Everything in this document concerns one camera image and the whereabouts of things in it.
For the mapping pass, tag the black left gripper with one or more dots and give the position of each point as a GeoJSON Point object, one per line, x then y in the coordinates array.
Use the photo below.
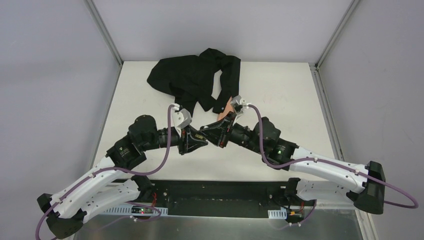
{"type": "Point", "coordinates": [182, 141]}

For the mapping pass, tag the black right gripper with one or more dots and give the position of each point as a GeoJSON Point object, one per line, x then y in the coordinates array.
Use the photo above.
{"type": "Point", "coordinates": [224, 134]}

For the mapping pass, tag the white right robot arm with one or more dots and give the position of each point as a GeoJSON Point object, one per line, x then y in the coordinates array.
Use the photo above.
{"type": "Point", "coordinates": [359, 184]}

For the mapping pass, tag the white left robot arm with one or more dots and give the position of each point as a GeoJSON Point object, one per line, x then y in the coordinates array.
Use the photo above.
{"type": "Point", "coordinates": [114, 179]}

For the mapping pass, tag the mannequin hand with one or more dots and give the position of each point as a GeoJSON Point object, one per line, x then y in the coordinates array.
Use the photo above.
{"type": "Point", "coordinates": [228, 108]}

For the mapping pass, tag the black shirt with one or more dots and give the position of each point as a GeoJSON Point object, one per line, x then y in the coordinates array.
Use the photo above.
{"type": "Point", "coordinates": [210, 79]}

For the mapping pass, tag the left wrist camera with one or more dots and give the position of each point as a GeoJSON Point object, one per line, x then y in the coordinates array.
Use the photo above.
{"type": "Point", "coordinates": [180, 116]}

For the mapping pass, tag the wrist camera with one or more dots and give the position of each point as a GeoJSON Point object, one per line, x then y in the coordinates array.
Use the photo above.
{"type": "Point", "coordinates": [239, 104]}
{"type": "Point", "coordinates": [180, 116]}

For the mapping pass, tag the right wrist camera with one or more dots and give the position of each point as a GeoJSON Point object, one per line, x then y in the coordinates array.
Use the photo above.
{"type": "Point", "coordinates": [239, 104]}

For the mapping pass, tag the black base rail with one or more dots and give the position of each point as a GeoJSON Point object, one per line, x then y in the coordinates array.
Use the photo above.
{"type": "Point", "coordinates": [228, 199]}

